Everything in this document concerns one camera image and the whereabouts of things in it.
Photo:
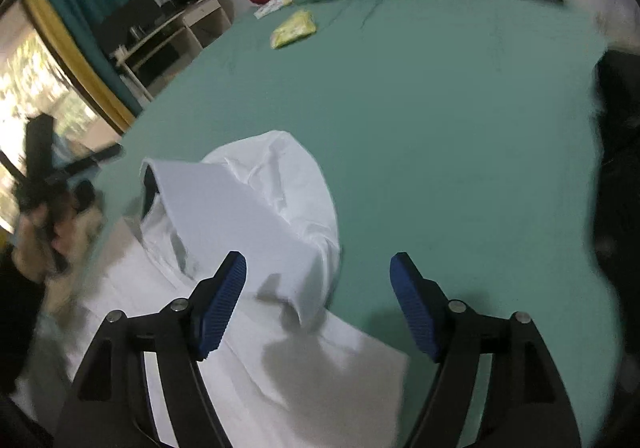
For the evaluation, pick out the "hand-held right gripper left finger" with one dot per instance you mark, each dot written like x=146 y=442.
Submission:
x=222 y=308

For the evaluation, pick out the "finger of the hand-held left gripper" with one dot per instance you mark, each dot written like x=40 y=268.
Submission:
x=90 y=160
x=39 y=147

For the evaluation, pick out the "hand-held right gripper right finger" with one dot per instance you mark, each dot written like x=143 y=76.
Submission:
x=412 y=308

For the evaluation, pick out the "white shirt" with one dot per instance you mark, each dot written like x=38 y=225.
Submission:
x=250 y=208

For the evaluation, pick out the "black clothes pile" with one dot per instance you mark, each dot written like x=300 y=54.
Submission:
x=620 y=152

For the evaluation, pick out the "person's left hand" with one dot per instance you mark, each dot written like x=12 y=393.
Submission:
x=27 y=253

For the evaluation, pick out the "glass balcony door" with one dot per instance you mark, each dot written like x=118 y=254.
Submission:
x=30 y=77

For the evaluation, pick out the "yellow curtain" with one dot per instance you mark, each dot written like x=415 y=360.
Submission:
x=65 y=47

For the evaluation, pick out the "black monitor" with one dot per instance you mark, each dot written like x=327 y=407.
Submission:
x=125 y=17

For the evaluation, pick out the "light wooden computer desk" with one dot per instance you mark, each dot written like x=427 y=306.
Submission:
x=200 y=12

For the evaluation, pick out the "white flat packet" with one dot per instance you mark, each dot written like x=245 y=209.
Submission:
x=272 y=5

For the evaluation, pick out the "yellow snack packet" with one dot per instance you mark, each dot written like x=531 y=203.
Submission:
x=295 y=27

